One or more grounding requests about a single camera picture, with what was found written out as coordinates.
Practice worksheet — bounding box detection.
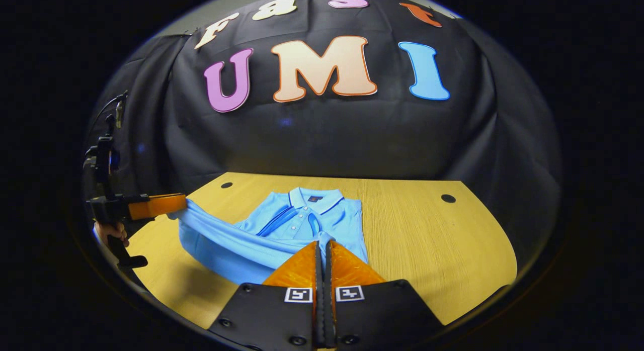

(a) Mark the light blue polo T-shirt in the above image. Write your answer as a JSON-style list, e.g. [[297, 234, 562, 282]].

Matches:
[[169, 187, 369, 285]]

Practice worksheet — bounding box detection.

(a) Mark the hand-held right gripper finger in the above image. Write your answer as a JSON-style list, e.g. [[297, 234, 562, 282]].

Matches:
[[325, 240, 446, 351], [208, 240, 326, 351]]

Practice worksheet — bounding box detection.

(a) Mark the black backdrop cloth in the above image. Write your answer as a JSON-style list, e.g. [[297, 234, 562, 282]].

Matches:
[[83, 0, 563, 271]]

